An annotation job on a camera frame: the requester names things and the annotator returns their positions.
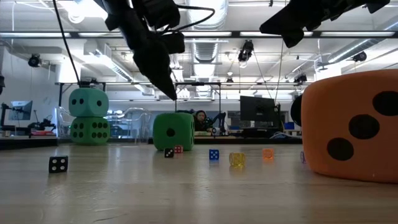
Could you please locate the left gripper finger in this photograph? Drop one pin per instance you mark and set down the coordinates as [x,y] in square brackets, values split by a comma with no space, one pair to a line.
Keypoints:
[158,74]

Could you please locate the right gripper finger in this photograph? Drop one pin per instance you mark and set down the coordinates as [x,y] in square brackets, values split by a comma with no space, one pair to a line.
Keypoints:
[280,26]

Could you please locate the large green foam die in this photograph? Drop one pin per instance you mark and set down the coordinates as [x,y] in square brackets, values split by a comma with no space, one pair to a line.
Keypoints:
[173,131]
[90,130]

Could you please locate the large teal foam die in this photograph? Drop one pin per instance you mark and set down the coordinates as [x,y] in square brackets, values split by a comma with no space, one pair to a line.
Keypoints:
[88,102]

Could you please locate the small red die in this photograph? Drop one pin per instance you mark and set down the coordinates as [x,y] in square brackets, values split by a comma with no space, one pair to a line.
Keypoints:
[178,149]

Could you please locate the small black die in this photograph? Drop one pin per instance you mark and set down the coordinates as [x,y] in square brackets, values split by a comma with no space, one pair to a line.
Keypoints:
[168,152]
[58,164]

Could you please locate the small blue die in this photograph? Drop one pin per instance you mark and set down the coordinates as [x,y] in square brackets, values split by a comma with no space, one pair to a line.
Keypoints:
[214,154]

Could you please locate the small yellow die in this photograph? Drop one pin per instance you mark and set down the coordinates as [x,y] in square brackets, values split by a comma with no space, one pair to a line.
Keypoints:
[237,159]

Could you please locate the large orange foam die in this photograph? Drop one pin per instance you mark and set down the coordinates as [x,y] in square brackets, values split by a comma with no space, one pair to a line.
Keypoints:
[351,124]

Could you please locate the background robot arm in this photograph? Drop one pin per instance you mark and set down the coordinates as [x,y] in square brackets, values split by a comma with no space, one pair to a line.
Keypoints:
[219,121]
[40,126]

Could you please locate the black ceiling spotlight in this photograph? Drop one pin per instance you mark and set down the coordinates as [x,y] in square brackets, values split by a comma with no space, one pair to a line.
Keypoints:
[300,78]
[34,60]
[245,51]
[360,56]

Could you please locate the clear plastic bin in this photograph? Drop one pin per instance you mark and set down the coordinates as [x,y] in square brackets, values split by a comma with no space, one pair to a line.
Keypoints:
[133,124]

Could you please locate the person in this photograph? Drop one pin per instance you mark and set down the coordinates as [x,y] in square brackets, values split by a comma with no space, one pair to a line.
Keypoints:
[202,121]

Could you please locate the black monitor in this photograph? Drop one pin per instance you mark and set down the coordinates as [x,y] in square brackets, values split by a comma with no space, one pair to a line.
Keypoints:
[257,109]

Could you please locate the blue box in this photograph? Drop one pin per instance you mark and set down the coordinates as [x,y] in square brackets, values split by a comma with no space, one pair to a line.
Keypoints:
[291,125]

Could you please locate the small orange die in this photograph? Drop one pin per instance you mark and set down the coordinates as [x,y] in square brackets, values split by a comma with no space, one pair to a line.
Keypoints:
[267,153]

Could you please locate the small purple die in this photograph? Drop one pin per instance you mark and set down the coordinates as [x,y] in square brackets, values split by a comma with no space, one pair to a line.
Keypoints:
[302,156]

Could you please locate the grey-screen monitor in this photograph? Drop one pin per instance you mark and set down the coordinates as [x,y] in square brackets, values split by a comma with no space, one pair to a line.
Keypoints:
[21,109]

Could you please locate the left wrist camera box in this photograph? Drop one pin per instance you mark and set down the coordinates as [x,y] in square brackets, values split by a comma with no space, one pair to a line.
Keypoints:
[173,43]

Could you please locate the slim silver ventilation duct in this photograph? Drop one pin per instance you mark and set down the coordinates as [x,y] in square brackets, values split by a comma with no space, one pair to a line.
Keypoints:
[351,49]

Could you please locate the large silver ventilation duct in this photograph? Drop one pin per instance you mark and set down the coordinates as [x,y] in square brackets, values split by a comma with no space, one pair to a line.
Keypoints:
[222,12]

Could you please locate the overhead frame beam with lights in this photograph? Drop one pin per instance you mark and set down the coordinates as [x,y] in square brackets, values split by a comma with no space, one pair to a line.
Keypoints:
[74,34]

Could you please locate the white cylindrical camera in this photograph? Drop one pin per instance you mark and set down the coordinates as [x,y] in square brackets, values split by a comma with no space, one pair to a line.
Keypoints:
[296,110]

